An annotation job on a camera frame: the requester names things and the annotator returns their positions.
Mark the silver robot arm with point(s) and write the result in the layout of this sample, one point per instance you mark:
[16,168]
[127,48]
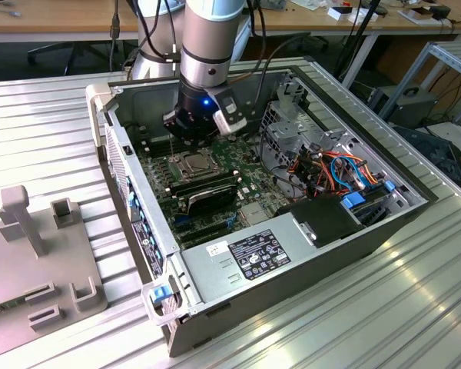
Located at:
[205,50]

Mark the grey plastic parts rack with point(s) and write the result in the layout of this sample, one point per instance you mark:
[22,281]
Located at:
[61,261]

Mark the installed RAM stick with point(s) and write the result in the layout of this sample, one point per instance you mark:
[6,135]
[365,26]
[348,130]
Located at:
[205,185]

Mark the small white box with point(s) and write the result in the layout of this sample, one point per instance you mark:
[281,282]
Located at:
[338,15]

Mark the dark bag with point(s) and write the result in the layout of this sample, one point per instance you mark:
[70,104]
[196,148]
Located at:
[434,150]

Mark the grey power supply unit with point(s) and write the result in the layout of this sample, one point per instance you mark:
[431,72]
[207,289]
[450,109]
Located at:
[215,273]

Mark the metal drive cage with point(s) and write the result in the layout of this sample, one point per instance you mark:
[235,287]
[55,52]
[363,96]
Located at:
[288,128]

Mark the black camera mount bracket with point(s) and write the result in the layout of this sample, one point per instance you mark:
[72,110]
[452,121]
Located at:
[215,94]

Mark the thin metal locking lever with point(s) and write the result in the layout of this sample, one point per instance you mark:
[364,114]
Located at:
[171,149]

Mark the open grey PC case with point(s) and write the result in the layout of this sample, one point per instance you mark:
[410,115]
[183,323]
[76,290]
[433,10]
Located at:
[292,276]

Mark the brown cardboard box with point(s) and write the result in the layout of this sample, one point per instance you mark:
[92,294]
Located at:
[415,16]

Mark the grey metal shelf frame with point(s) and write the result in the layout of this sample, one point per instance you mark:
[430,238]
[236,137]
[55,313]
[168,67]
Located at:
[457,52]

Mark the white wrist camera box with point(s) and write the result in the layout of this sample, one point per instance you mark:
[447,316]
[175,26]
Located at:
[230,125]

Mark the silver finned chipset heatsink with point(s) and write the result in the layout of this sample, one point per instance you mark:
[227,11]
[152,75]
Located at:
[255,213]

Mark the green RAM stick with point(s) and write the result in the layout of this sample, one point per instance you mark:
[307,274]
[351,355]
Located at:
[2,309]

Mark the black plastic shroud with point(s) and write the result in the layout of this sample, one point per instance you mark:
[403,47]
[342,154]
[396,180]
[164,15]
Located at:
[322,219]

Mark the CPU socket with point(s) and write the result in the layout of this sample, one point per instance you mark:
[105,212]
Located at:
[209,173]

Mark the hard disk in blue carrier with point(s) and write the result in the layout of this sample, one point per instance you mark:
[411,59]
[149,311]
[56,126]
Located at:
[352,201]

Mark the light wooden desk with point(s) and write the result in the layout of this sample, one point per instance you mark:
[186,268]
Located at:
[27,23]
[315,19]

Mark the black graphics card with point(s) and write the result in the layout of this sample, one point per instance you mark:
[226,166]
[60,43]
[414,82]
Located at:
[211,200]

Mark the silver CPU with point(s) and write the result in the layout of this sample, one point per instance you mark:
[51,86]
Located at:
[197,163]

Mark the green motherboard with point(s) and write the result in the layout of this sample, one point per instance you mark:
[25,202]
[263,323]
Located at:
[253,180]

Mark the black office chair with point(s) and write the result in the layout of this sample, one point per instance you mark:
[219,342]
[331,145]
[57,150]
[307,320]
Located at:
[75,47]
[319,42]

